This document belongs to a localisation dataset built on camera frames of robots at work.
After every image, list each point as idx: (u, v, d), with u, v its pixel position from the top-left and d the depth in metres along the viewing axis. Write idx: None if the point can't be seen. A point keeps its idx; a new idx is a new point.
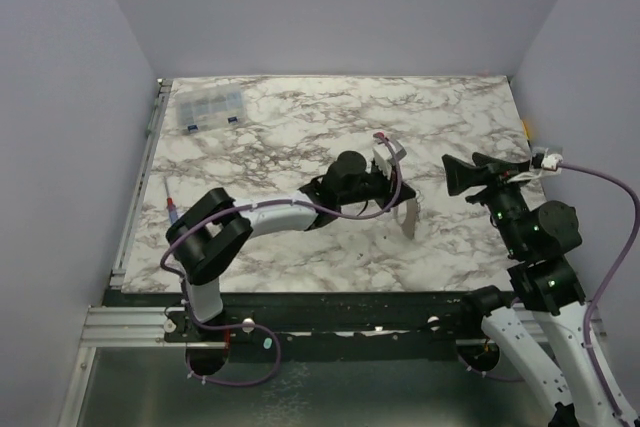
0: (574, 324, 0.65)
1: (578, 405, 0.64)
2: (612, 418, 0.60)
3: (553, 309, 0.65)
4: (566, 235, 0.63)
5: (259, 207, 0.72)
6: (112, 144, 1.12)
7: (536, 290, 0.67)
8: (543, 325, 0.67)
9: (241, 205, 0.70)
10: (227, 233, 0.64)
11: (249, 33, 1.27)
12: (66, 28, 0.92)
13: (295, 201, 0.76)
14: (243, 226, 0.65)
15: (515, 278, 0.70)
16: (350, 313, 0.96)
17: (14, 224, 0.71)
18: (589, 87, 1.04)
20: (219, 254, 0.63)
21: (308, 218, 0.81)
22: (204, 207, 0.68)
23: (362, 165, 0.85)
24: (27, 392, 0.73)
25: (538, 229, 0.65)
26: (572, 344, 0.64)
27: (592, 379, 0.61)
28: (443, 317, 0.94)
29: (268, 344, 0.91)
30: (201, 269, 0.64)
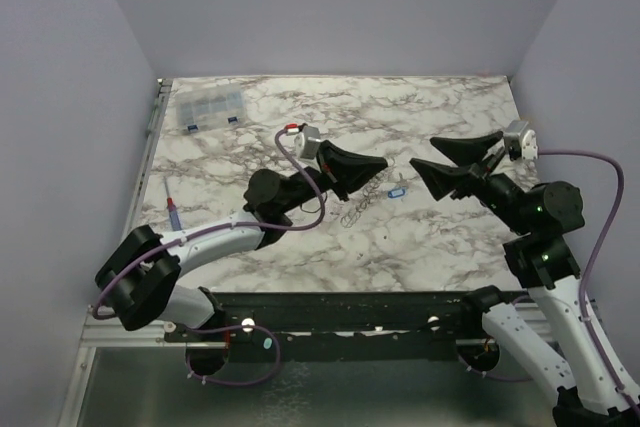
0: (570, 297, 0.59)
1: (577, 380, 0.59)
2: (615, 394, 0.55)
3: (547, 283, 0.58)
4: (570, 217, 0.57)
5: (191, 239, 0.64)
6: (112, 143, 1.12)
7: (530, 267, 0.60)
8: (536, 298, 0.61)
9: (170, 240, 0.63)
10: (153, 275, 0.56)
11: (249, 33, 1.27)
12: (65, 28, 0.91)
13: (235, 224, 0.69)
14: (170, 266, 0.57)
15: (507, 254, 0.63)
16: (350, 313, 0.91)
17: (14, 224, 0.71)
18: (589, 87, 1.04)
20: (149, 299, 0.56)
21: (255, 238, 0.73)
22: (130, 250, 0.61)
23: (272, 185, 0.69)
24: (26, 393, 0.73)
25: (540, 210, 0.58)
26: (569, 319, 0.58)
27: (591, 354, 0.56)
28: (443, 317, 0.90)
29: (267, 345, 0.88)
30: (133, 315, 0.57)
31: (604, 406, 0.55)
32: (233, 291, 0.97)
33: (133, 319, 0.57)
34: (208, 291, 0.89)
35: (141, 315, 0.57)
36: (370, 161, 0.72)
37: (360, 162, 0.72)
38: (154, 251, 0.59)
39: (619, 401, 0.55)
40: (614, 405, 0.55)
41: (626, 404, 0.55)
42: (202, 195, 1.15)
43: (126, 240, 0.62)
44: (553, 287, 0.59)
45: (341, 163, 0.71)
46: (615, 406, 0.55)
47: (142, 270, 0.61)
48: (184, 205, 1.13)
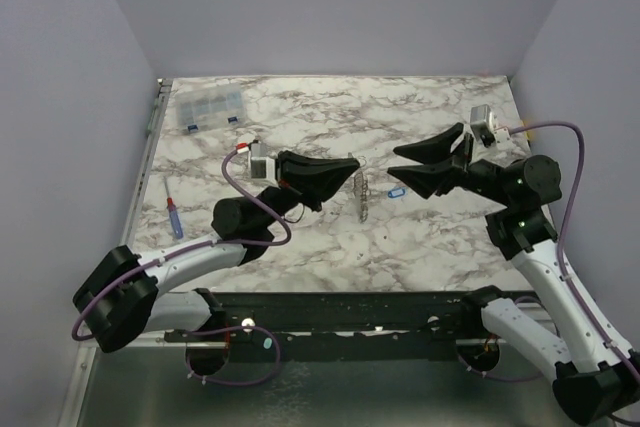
0: (549, 259, 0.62)
1: (570, 347, 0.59)
2: (605, 349, 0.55)
3: (524, 246, 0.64)
4: (546, 188, 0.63)
5: (169, 260, 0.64)
6: (112, 144, 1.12)
7: (510, 235, 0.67)
8: (522, 268, 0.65)
9: (148, 261, 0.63)
10: (130, 297, 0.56)
11: (249, 33, 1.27)
12: (65, 28, 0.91)
13: (216, 240, 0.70)
14: (147, 289, 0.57)
15: (490, 225, 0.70)
16: (350, 313, 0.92)
17: (13, 224, 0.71)
18: (589, 87, 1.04)
20: (124, 322, 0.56)
21: (237, 255, 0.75)
22: (107, 270, 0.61)
23: (233, 216, 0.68)
24: (26, 393, 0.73)
25: (521, 183, 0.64)
26: (550, 279, 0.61)
27: (574, 310, 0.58)
28: (443, 317, 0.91)
29: (268, 344, 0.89)
30: (111, 335, 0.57)
31: (593, 360, 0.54)
32: (233, 291, 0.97)
33: (111, 338, 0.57)
34: (207, 291, 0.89)
35: (119, 336, 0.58)
36: (337, 165, 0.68)
37: (329, 167, 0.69)
38: (130, 274, 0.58)
39: (610, 356, 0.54)
40: (604, 359, 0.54)
41: (617, 360, 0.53)
42: (202, 195, 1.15)
43: (104, 260, 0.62)
44: (532, 249, 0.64)
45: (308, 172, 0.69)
46: (605, 360, 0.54)
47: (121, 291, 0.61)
48: (184, 205, 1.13)
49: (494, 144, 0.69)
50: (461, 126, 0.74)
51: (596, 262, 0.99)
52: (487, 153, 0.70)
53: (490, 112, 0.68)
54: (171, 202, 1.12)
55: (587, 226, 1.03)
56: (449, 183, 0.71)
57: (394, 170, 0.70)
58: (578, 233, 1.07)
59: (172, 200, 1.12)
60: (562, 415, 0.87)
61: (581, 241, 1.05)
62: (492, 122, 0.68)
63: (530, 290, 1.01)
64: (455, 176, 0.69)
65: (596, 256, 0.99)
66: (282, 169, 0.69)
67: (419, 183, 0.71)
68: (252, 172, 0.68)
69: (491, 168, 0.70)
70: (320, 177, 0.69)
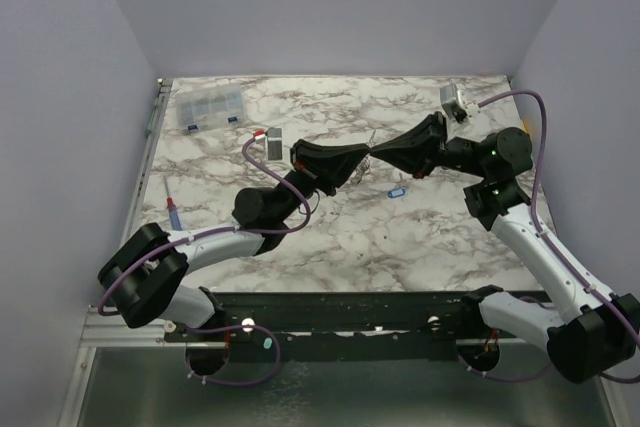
0: (525, 221, 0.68)
1: (556, 302, 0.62)
2: (585, 294, 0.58)
3: (500, 211, 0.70)
4: (519, 158, 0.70)
5: (197, 239, 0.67)
6: (112, 144, 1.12)
7: (486, 205, 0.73)
8: (503, 234, 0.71)
9: (177, 239, 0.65)
10: (163, 271, 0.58)
11: (249, 33, 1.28)
12: (63, 27, 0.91)
13: (238, 228, 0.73)
14: (179, 263, 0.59)
15: (468, 197, 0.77)
16: (351, 313, 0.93)
17: (14, 224, 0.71)
18: (590, 89, 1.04)
20: (154, 294, 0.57)
21: (255, 244, 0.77)
22: (136, 247, 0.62)
23: (255, 205, 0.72)
24: (24, 392, 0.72)
25: (495, 154, 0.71)
26: (527, 237, 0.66)
27: (552, 262, 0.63)
28: (443, 317, 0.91)
29: (268, 345, 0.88)
30: (139, 310, 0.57)
31: (576, 306, 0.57)
32: (233, 292, 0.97)
33: (136, 315, 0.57)
34: (208, 291, 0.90)
35: (143, 314, 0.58)
36: (349, 151, 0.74)
37: (341, 155, 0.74)
38: (161, 249, 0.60)
39: (591, 299, 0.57)
40: (585, 303, 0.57)
41: (599, 302, 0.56)
42: (202, 195, 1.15)
43: (133, 238, 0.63)
44: (507, 212, 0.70)
45: (316, 159, 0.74)
46: (586, 304, 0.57)
47: (147, 269, 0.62)
48: (184, 204, 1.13)
49: (466, 120, 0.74)
50: (432, 116, 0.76)
51: (595, 263, 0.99)
52: (459, 130, 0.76)
53: (458, 90, 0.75)
54: (171, 202, 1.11)
55: (587, 226, 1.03)
56: (428, 158, 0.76)
57: (371, 152, 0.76)
58: (577, 234, 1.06)
59: (172, 200, 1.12)
60: (562, 416, 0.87)
61: (581, 242, 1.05)
62: (461, 99, 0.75)
63: (530, 290, 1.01)
64: (432, 150, 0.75)
65: (595, 257, 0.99)
66: (297, 154, 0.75)
67: (403, 162, 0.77)
68: (269, 154, 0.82)
69: (467, 145, 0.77)
70: (333, 162, 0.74)
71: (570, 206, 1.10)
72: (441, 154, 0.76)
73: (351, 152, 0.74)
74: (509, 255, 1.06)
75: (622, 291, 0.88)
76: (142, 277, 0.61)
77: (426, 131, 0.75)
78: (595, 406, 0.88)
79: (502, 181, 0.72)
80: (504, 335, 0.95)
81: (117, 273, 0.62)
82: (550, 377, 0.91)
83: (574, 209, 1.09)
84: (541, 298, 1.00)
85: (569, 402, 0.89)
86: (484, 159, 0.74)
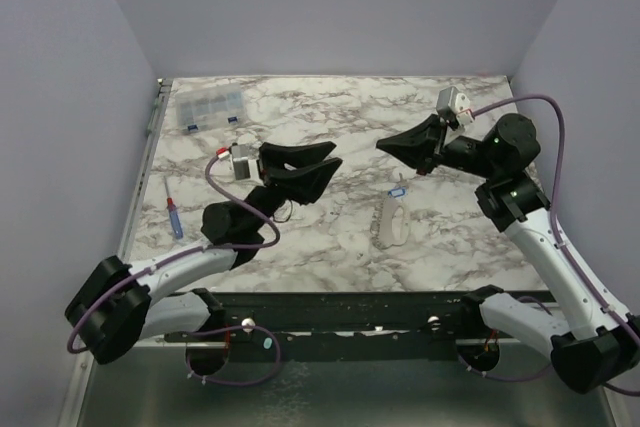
0: (545, 228, 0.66)
1: (567, 314, 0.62)
2: (602, 314, 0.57)
3: (518, 215, 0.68)
4: (525, 144, 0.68)
5: (160, 268, 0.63)
6: (111, 144, 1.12)
7: (502, 204, 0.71)
8: (516, 239, 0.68)
9: (139, 271, 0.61)
10: (123, 308, 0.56)
11: (249, 34, 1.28)
12: (63, 27, 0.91)
13: (207, 247, 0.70)
14: (140, 298, 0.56)
15: (482, 199, 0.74)
16: (350, 313, 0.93)
17: (13, 224, 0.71)
18: (589, 89, 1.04)
20: (118, 332, 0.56)
21: (229, 259, 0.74)
22: (99, 281, 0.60)
23: (223, 219, 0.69)
24: (24, 393, 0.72)
25: (498, 142, 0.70)
26: (545, 247, 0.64)
27: (569, 276, 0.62)
28: (443, 317, 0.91)
29: (268, 344, 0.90)
30: (106, 346, 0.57)
31: (591, 326, 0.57)
32: (233, 292, 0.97)
33: (104, 351, 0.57)
34: (206, 292, 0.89)
35: (112, 347, 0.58)
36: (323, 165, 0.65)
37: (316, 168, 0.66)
38: (123, 283, 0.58)
39: (607, 320, 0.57)
40: (602, 323, 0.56)
41: (615, 324, 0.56)
42: (202, 195, 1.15)
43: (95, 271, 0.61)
44: (525, 218, 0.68)
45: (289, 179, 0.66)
46: (603, 325, 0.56)
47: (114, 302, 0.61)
48: (184, 204, 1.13)
49: (460, 128, 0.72)
50: (432, 119, 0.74)
51: (595, 263, 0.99)
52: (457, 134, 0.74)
53: (455, 93, 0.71)
54: (171, 203, 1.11)
55: (587, 227, 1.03)
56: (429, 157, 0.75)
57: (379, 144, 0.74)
58: (577, 234, 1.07)
59: (172, 200, 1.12)
60: (561, 415, 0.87)
61: (581, 241, 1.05)
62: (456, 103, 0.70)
63: (530, 290, 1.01)
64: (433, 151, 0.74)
65: (595, 257, 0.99)
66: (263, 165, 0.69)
67: (408, 158, 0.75)
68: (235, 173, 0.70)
69: (470, 144, 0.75)
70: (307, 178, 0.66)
71: (570, 206, 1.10)
72: (442, 155, 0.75)
73: (323, 165, 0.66)
74: (509, 255, 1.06)
75: (621, 290, 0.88)
76: (108, 311, 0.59)
77: (425, 133, 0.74)
78: (595, 406, 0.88)
79: (514, 173, 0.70)
80: (504, 335, 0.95)
81: (81, 309, 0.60)
82: (550, 377, 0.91)
83: (573, 209, 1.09)
84: (541, 298, 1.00)
85: (569, 401, 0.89)
86: (490, 153, 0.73)
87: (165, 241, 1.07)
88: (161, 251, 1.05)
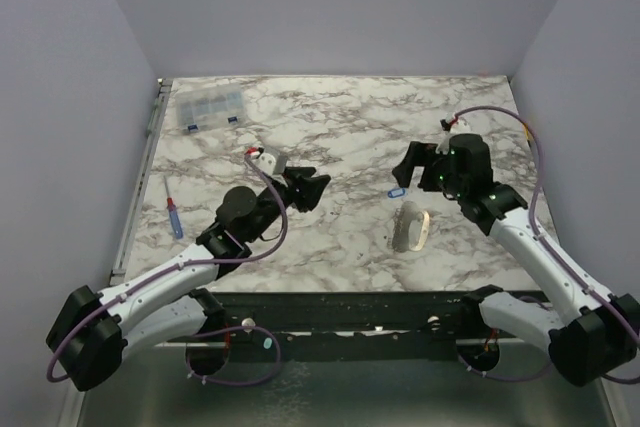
0: (523, 224, 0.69)
1: (555, 304, 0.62)
2: (584, 295, 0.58)
3: (497, 214, 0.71)
4: (475, 145, 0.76)
5: (134, 294, 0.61)
6: (111, 144, 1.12)
7: (482, 207, 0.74)
8: (500, 237, 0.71)
9: (111, 300, 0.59)
10: (94, 341, 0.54)
11: (249, 34, 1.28)
12: (62, 27, 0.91)
13: (183, 265, 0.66)
14: (111, 329, 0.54)
15: (468, 211, 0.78)
16: (350, 313, 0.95)
17: (13, 224, 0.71)
18: (590, 88, 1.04)
20: (94, 362, 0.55)
21: (210, 272, 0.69)
22: (71, 312, 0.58)
23: (248, 201, 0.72)
24: (23, 393, 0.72)
25: (454, 152, 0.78)
26: (525, 239, 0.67)
27: (550, 264, 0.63)
28: (443, 317, 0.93)
29: (268, 344, 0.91)
30: (86, 375, 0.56)
31: (575, 307, 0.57)
32: (233, 292, 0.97)
33: (84, 379, 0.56)
34: (204, 292, 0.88)
35: (93, 374, 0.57)
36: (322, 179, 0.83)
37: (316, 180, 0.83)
38: (92, 315, 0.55)
39: (590, 300, 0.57)
40: (585, 303, 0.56)
41: (598, 303, 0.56)
42: (202, 195, 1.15)
43: (68, 302, 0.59)
44: (505, 216, 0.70)
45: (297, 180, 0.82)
46: (586, 305, 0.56)
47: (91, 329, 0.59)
48: (184, 204, 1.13)
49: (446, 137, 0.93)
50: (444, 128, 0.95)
51: (596, 262, 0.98)
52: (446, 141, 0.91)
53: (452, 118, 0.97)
54: (171, 203, 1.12)
55: (587, 226, 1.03)
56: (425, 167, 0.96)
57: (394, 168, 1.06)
58: (578, 233, 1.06)
59: (172, 200, 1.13)
60: (562, 415, 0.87)
61: (582, 241, 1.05)
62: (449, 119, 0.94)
63: (530, 290, 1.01)
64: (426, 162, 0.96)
65: (595, 256, 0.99)
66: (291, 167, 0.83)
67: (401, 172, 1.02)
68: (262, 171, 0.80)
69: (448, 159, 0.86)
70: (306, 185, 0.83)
71: (571, 205, 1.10)
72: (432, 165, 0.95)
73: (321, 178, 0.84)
74: (510, 255, 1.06)
75: (622, 290, 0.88)
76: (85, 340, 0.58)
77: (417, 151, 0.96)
78: (596, 406, 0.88)
79: (479, 177, 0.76)
80: (503, 335, 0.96)
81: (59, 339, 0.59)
82: (550, 377, 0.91)
83: (574, 209, 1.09)
84: (541, 298, 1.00)
85: (569, 401, 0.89)
86: (453, 165, 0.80)
87: (164, 242, 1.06)
88: (161, 251, 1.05)
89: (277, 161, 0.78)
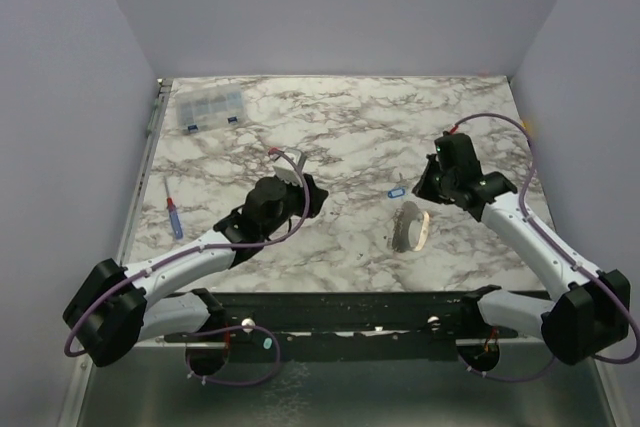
0: (513, 207, 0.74)
1: (547, 281, 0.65)
2: (572, 271, 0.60)
3: (487, 200, 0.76)
4: (459, 141, 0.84)
5: (157, 270, 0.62)
6: (111, 144, 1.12)
7: (472, 194, 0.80)
8: (493, 220, 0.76)
9: (135, 273, 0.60)
10: (119, 311, 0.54)
11: (249, 34, 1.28)
12: (62, 27, 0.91)
13: (204, 247, 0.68)
14: (136, 300, 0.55)
15: (461, 200, 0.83)
16: (350, 313, 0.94)
17: (14, 224, 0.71)
18: (589, 89, 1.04)
20: (116, 334, 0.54)
21: (227, 258, 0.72)
22: (93, 285, 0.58)
23: (281, 190, 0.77)
24: (23, 393, 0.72)
25: (442, 148, 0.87)
26: (514, 222, 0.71)
27: (539, 244, 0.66)
28: (443, 317, 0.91)
29: (268, 344, 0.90)
30: (104, 349, 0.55)
31: (564, 283, 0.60)
32: (233, 292, 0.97)
33: (102, 353, 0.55)
34: (205, 292, 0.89)
35: (112, 349, 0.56)
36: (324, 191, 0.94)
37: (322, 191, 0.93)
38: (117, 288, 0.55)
39: (579, 276, 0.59)
40: (573, 280, 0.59)
41: (586, 279, 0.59)
42: (202, 195, 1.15)
43: (90, 276, 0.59)
44: (494, 201, 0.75)
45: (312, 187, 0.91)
46: (574, 281, 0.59)
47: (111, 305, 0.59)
48: (184, 204, 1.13)
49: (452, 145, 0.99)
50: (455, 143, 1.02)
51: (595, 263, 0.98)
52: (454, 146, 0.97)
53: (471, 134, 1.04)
54: (171, 203, 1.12)
55: (587, 227, 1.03)
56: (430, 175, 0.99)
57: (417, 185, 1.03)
58: (578, 234, 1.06)
59: (172, 200, 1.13)
60: (561, 416, 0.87)
61: (582, 241, 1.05)
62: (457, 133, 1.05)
63: (530, 291, 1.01)
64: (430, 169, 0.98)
65: (595, 257, 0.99)
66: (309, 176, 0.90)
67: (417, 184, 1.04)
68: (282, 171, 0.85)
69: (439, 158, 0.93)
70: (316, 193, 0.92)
71: (570, 206, 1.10)
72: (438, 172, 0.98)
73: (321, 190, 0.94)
74: (509, 255, 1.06)
75: None
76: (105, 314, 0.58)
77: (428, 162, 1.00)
78: (596, 407, 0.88)
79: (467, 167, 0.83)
80: (504, 335, 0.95)
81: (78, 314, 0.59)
82: (550, 377, 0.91)
83: (574, 210, 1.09)
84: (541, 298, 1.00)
85: (569, 402, 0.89)
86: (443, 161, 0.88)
87: (164, 242, 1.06)
88: (161, 251, 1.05)
89: (298, 159, 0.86)
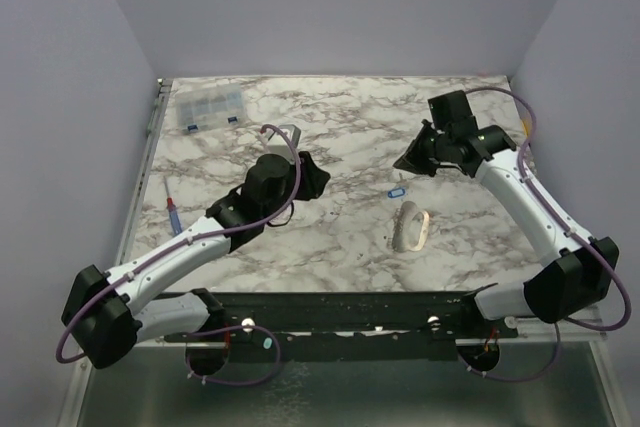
0: (510, 167, 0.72)
1: (536, 244, 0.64)
2: (564, 236, 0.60)
3: (486, 157, 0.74)
4: (454, 100, 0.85)
5: (140, 274, 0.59)
6: (111, 144, 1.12)
7: (469, 148, 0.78)
8: (489, 179, 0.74)
9: (117, 279, 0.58)
10: (105, 320, 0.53)
11: (249, 34, 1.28)
12: (62, 26, 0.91)
13: (193, 238, 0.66)
14: (120, 310, 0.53)
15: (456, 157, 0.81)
16: (350, 313, 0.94)
17: (13, 225, 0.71)
18: (589, 88, 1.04)
20: (107, 340, 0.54)
21: (223, 246, 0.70)
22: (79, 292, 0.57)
23: (283, 166, 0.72)
24: (23, 394, 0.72)
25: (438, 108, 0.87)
26: (511, 181, 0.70)
27: (534, 206, 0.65)
28: (443, 317, 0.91)
29: (268, 344, 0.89)
30: (99, 352, 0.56)
31: (554, 248, 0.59)
32: (233, 292, 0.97)
33: (99, 356, 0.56)
34: (205, 291, 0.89)
35: (107, 351, 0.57)
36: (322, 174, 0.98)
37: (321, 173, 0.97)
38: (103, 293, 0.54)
39: (570, 242, 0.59)
40: (564, 245, 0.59)
41: (577, 244, 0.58)
42: (202, 195, 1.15)
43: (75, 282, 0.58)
44: (492, 158, 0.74)
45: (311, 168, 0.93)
46: (565, 246, 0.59)
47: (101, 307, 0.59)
48: (184, 204, 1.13)
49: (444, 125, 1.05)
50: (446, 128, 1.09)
51: None
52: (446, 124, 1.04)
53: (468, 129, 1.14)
54: (171, 203, 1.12)
55: (587, 227, 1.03)
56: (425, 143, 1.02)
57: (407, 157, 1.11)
58: None
59: (172, 200, 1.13)
60: (562, 416, 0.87)
61: None
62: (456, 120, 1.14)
63: None
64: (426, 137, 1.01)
65: None
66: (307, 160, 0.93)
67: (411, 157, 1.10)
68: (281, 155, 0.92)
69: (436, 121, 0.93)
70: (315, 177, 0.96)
71: (570, 206, 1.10)
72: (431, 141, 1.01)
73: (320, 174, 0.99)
74: (509, 255, 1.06)
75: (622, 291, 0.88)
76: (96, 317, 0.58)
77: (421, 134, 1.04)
78: (595, 407, 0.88)
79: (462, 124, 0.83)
80: (504, 335, 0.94)
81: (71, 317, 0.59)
82: (549, 377, 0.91)
83: (574, 210, 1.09)
84: None
85: (569, 402, 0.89)
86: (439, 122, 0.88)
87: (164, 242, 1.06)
88: None
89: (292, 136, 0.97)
